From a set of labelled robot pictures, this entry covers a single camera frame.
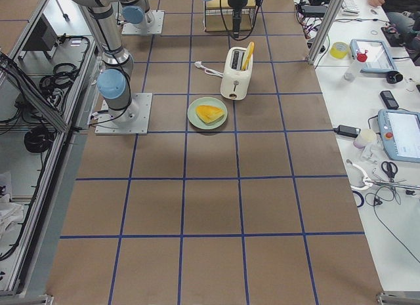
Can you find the white two-slot toaster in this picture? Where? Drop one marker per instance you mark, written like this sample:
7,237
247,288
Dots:
235,82

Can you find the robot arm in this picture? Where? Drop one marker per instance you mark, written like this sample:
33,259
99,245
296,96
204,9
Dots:
138,13
99,14

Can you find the bread slice in toaster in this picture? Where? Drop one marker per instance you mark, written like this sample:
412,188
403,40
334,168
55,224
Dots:
247,55

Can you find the light green plate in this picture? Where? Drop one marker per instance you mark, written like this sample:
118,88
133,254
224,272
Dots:
194,119

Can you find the bread piece on plate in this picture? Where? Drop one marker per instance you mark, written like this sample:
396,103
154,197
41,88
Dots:
209,114

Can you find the yellow tape roll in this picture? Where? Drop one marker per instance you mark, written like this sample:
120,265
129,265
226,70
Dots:
339,50

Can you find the clear bottle red cap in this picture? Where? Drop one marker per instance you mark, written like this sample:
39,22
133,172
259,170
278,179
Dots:
355,68

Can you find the blue teach pendant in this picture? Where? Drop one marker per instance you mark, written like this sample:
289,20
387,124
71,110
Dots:
399,132
379,58

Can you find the black power adapter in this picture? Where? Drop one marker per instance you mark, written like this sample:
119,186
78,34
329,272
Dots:
347,131

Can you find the black scissors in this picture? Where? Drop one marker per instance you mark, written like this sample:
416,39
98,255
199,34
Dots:
390,169

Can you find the wire basket with wooden shelf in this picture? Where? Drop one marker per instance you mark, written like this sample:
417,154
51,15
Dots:
218,16

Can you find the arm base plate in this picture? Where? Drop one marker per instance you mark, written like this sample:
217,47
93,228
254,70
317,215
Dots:
134,120
130,29

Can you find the aluminium frame post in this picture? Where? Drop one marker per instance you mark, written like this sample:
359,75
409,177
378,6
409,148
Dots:
329,17

